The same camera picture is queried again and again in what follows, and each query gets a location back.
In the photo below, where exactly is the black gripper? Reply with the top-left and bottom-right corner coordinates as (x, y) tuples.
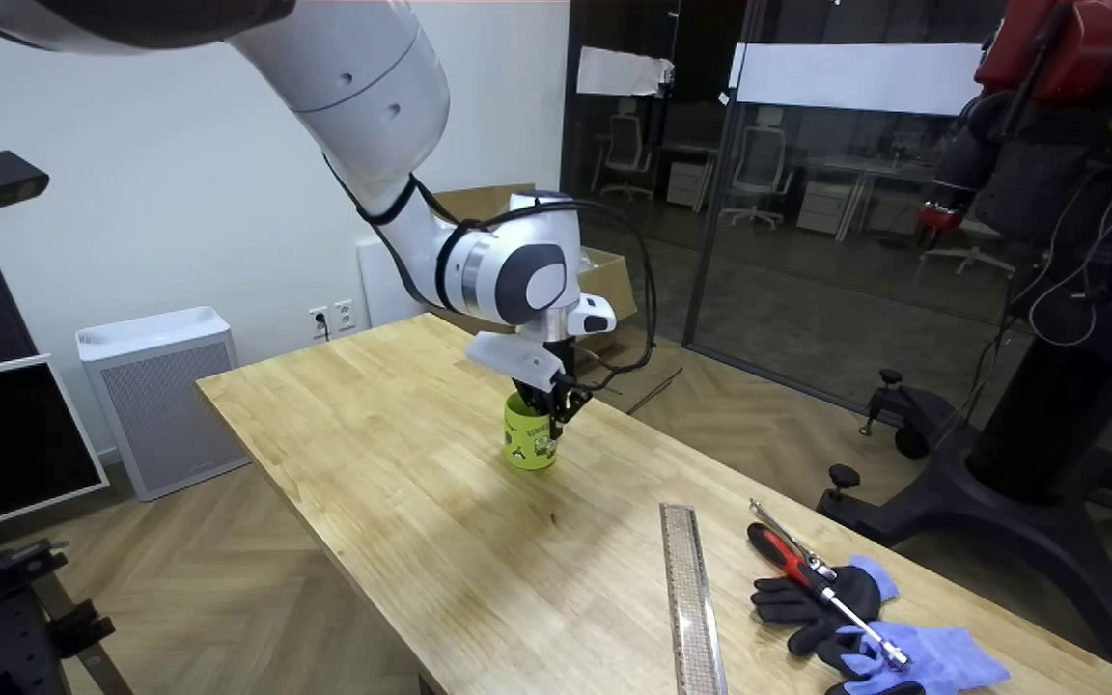
(538, 334), (602, 438)

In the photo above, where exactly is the green printed mug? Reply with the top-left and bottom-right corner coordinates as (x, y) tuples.
(497, 391), (562, 473)

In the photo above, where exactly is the long metal ruler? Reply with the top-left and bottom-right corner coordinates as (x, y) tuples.
(655, 500), (731, 695)

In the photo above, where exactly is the white box cabinet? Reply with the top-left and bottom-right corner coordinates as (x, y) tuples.
(73, 301), (250, 507)

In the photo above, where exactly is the red black robot torso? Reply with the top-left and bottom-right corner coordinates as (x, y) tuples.
(914, 0), (1112, 250)

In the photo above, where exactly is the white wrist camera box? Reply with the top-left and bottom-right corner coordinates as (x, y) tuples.
(465, 326), (574, 398)

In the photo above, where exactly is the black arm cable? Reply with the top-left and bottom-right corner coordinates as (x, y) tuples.
(359, 174), (664, 391)

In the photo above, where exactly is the white wall socket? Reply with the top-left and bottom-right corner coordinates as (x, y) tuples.
(310, 298), (362, 343)

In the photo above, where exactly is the red black handled screwdriver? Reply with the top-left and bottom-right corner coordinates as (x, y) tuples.
(746, 499), (914, 670)

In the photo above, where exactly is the black wheeled robot pedestal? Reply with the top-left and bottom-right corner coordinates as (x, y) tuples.
(816, 243), (1112, 685)

